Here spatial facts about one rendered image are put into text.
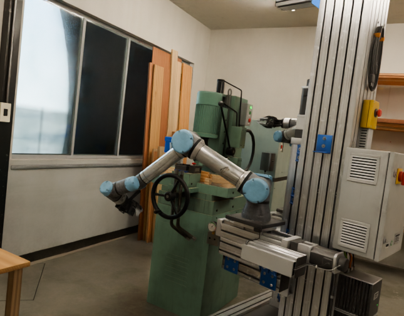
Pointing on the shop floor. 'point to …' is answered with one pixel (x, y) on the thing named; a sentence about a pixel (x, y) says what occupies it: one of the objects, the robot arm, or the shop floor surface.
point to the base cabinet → (188, 267)
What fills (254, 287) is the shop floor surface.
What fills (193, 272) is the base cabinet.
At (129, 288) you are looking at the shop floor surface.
